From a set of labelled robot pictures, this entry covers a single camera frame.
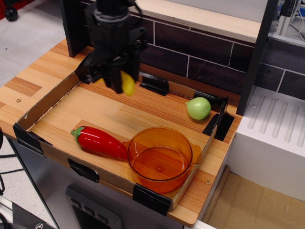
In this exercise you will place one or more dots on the green plastic apple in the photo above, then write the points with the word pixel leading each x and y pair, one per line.
pixel 198 108

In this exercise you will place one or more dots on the grey toy oven front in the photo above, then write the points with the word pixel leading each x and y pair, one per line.
pixel 90 214

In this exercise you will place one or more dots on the red plastic chili pepper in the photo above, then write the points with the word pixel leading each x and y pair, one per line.
pixel 99 141

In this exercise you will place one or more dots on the dark wooden post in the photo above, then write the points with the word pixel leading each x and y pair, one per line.
pixel 75 25

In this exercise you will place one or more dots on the orange transparent plastic pot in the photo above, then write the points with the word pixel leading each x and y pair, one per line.
pixel 160 158

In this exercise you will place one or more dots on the white toy sink drainboard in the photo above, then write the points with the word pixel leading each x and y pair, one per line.
pixel 269 144

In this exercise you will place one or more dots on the yellow plastic banana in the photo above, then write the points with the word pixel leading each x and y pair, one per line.
pixel 128 83

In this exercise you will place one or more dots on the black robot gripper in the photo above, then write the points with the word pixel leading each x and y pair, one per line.
pixel 117 44

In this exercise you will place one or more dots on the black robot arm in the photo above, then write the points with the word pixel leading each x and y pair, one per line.
pixel 117 45

